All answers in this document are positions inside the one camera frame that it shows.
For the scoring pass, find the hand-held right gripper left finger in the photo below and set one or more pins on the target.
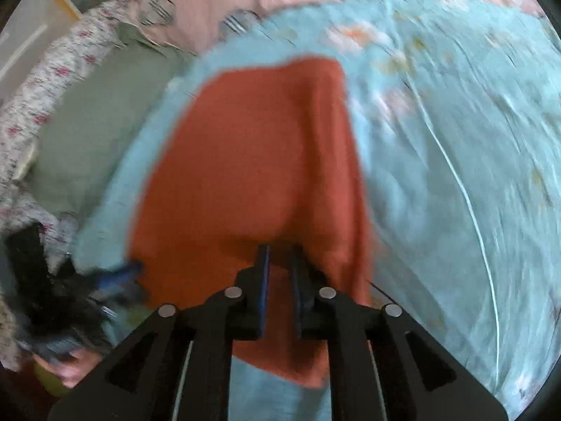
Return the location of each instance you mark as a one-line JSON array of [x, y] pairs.
[[262, 289]]

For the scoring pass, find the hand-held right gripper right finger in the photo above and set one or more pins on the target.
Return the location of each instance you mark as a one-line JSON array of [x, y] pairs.
[[298, 289]]

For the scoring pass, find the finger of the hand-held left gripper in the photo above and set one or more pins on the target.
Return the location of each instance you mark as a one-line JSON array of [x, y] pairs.
[[120, 274]]

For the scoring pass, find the orange knit sweater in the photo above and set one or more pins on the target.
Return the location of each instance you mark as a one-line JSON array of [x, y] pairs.
[[258, 193]]

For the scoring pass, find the person's left hand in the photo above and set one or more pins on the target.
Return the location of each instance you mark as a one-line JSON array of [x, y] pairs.
[[76, 366]]

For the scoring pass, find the green pillow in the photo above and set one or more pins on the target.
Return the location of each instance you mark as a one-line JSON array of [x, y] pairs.
[[101, 123]]

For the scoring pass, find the light blue floral quilt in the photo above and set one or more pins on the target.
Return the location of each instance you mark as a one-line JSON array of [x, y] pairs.
[[438, 162]]

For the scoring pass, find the white floral pillow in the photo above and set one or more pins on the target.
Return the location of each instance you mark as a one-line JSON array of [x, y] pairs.
[[48, 109]]

